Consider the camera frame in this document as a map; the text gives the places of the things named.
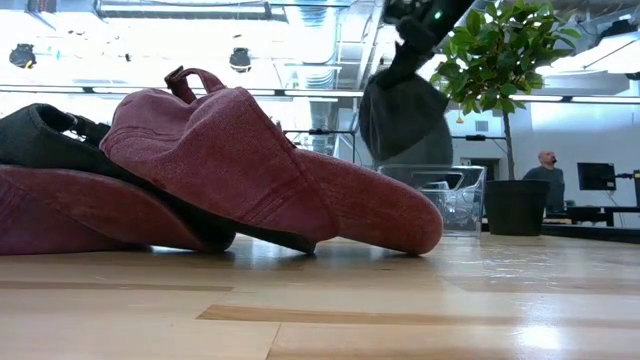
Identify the black computer monitor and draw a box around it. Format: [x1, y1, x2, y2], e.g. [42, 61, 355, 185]
[577, 162, 617, 192]

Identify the person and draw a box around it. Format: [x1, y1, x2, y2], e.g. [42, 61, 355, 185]
[522, 151, 567, 214]

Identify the black baseball cap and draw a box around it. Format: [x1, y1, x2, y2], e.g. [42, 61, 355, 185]
[0, 102, 319, 255]

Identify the black office desk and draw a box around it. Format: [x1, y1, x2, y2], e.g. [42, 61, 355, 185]
[544, 204, 640, 229]

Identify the silver ventilation duct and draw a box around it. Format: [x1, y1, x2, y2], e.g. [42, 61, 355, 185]
[287, 0, 346, 91]

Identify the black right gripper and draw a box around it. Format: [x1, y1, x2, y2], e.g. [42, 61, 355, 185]
[382, 0, 476, 90]

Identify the long ceiling light strip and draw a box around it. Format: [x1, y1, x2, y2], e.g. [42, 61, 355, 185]
[509, 93, 640, 105]
[0, 84, 365, 99]

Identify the maroon baseball cap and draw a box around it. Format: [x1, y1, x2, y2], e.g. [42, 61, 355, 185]
[98, 65, 445, 256]
[0, 163, 236, 256]

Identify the black aluminium table frame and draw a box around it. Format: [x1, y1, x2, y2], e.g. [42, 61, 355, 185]
[482, 222, 640, 245]

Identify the dark grey baseball cap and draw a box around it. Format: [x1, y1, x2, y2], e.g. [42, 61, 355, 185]
[358, 68, 455, 169]

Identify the clear plastic bin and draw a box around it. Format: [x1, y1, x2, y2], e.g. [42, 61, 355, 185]
[375, 163, 487, 237]

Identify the green potted plant black pot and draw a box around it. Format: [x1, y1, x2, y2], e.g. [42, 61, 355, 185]
[428, 0, 584, 237]

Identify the black ceiling spotlight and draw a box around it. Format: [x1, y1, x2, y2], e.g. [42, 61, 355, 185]
[229, 47, 252, 74]
[8, 43, 37, 70]

